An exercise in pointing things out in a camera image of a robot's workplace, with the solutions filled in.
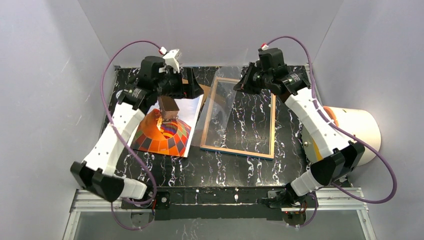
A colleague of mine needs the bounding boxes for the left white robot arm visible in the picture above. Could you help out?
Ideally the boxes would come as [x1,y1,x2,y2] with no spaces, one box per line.
[70,56,204,205]

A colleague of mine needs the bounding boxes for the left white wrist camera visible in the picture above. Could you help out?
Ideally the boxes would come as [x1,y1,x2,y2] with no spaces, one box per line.
[158,46,181,74]

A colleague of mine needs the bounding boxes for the purple cable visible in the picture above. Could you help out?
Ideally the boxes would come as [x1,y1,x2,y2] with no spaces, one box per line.
[261,35,398,229]
[99,40,163,231]

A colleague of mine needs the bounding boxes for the white cylinder with orange face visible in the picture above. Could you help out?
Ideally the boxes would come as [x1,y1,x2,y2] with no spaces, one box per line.
[301,106,382,164]

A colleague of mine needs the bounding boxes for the clear plastic sheet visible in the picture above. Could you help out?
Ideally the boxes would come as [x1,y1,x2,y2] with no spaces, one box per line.
[191,65,243,147]

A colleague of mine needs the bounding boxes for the small blue lidded jar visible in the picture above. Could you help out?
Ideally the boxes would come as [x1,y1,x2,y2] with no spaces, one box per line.
[115,90,123,100]

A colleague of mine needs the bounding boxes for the hot air balloon photo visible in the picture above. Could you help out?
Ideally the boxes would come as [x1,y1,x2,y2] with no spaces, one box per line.
[130,94,204,158]

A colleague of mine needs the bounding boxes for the aluminium rail base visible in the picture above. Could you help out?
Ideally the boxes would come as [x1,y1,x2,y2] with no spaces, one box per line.
[63,187,376,240]

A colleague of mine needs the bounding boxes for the blue wooden picture frame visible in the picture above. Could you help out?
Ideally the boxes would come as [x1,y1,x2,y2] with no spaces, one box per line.
[200,90,276,160]

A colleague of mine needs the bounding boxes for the brown cardboard backing board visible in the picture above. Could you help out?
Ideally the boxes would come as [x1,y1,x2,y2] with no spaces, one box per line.
[182,78,211,105]

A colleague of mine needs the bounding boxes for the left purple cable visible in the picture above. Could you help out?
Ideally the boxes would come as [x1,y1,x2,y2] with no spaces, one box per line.
[99,40,163,231]

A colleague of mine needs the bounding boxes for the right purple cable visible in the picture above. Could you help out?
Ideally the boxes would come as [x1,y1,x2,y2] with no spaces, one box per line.
[261,35,398,229]

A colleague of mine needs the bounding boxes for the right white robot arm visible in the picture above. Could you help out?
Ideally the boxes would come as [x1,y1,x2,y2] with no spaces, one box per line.
[233,48,365,208]

